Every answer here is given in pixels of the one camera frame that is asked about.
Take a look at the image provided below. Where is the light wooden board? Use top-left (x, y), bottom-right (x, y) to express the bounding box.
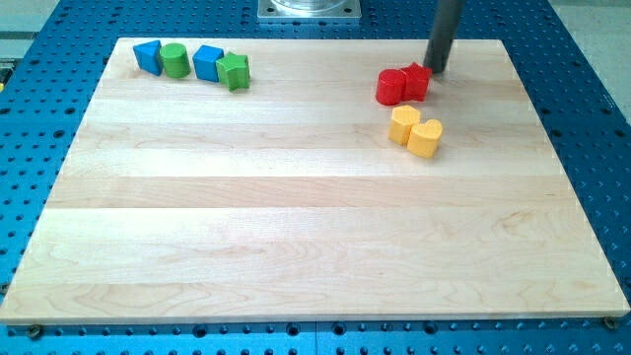
top-left (1, 37), bottom-right (629, 324)

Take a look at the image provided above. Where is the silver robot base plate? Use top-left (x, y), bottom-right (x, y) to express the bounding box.
top-left (256, 0), bottom-right (362, 21)

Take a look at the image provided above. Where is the brass screw left corner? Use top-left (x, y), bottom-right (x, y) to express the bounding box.
top-left (26, 324), bottom-right (43, 340)

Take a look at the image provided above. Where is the green star block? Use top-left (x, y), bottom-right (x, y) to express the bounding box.
top-left (216, 52), bottom-right (250, 92)

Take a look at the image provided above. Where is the brass screw corner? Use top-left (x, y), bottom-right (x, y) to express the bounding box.
top-left (26, 324), bottom-right (43, 340)
top-left (601, 317), bottom-right (618, 330)

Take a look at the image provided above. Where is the brass screw right corner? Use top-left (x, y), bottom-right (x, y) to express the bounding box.
top-left (601, 317), bottom-right (618, 330)

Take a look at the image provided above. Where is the blue triangular block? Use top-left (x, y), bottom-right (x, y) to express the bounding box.
top-left (133, 40), bottom-right (163, 76)

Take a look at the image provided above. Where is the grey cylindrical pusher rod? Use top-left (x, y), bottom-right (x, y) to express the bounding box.
top-left (423, 0), bottom-right (465, 74)

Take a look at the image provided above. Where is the yellow heart block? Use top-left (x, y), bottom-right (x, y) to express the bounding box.
top-left (406, 119), bottom-right (443, 159)

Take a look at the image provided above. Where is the green cylinder block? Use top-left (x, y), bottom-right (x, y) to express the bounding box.
top-left (159, 42), bottom-right (191, 79)

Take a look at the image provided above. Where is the yellow hexagon block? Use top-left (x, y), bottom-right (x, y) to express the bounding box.
top-left (388, 106), bottom-right (422, 146)

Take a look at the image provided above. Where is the red cylinder block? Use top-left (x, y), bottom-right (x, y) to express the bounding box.
top-left (376, 69), bottom-right (406, 106)

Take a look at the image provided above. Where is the blue cube block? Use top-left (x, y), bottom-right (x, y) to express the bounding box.
top-left (192, 45), bottom-right (224, 82)

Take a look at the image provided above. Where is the red star block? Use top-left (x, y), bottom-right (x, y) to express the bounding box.
top-left (401, 62), bottom-right (433, 102)

